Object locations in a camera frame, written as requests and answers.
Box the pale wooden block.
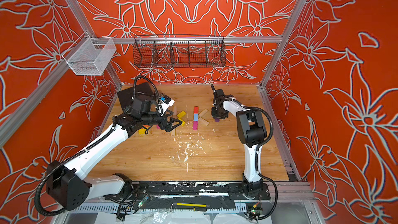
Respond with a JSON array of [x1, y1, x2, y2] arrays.
[[199, 109, 208, 117]]

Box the blue block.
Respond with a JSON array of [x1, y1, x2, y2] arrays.
[[193, 114, 199, 122]]

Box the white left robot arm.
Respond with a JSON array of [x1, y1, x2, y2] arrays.
[[34, 95, 182, 216]]

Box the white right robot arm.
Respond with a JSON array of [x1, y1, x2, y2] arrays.
[[211, 87, 267, 198]]

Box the black plastic tool case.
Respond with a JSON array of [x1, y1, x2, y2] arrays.
[[117, 82, 156, 112]]

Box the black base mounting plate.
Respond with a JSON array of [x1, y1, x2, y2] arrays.
[[107, 181, 271, 200]]

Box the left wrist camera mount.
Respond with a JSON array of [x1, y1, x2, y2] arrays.
[[159, 95, 175, 116]]

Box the black wire basket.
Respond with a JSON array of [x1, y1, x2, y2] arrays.
[[132, 35, 227, 68]]

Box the white wire basket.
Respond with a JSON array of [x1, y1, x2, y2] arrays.
[[61, 32, 116, 76]]

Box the black corrugated cable conduit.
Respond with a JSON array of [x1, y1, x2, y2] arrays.
[[210, 83, 278, 220]]

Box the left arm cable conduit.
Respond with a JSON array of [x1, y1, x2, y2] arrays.
[[34, 75, 162, 217]]

